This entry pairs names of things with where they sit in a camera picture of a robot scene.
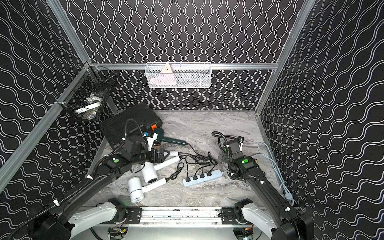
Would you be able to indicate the green hair dryer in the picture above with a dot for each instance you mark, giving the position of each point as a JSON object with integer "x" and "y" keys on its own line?
{"x": 162, "y": 138}

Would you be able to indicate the white hair dryer lower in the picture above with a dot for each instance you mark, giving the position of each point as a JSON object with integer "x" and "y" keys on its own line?
{"x": 137, "y": 191}

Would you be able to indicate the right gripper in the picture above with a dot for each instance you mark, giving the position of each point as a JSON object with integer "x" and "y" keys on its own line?
{"x": 222, "y": 156}

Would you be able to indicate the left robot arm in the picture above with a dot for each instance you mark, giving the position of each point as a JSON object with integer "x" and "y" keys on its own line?
{"x": 53, "y": 222}

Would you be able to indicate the black plastic tool case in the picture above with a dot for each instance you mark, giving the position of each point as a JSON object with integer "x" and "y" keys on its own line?
{"x": 133, "y": 121}

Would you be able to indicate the pink triangular card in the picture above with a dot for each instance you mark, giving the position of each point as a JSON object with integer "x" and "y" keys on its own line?
{"x": 165, "y": 78}

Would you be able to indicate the white hair dryer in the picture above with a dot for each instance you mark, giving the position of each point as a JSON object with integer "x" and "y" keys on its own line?
{"x": 173, "y": 154}
{"x": 137, "y": 191}
{"x": 149, "y": 171}

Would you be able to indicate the black wire basket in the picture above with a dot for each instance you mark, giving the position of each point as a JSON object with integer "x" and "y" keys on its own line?
{"x": 97, "y": 80}

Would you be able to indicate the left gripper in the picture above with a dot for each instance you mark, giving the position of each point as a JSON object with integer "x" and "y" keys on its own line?
{"x": 160, "y": 155}

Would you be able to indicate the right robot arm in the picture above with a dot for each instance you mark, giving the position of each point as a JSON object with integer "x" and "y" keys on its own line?
{"x": 285, "y": 221}

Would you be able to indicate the light blue power strip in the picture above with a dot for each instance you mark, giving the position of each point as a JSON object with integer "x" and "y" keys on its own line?
{"x": 196, "y": 180}

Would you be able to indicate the white items in basket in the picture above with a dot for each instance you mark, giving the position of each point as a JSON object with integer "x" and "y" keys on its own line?
{"x": 90, "y": 108}

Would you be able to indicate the white hair dryer upper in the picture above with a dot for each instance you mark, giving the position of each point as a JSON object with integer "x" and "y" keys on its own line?
{"x": 173, "y": 154}

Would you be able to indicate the white hair dryer middle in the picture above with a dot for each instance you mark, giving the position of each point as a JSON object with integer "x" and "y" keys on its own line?
{"x": 149, "y": 171}

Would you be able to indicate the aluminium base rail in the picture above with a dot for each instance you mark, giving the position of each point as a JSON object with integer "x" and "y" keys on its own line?
{"x": 149, "y": 216}

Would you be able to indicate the clear wall basket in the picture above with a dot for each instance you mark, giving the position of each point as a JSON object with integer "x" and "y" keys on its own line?
{"x": 188, "y": 75}

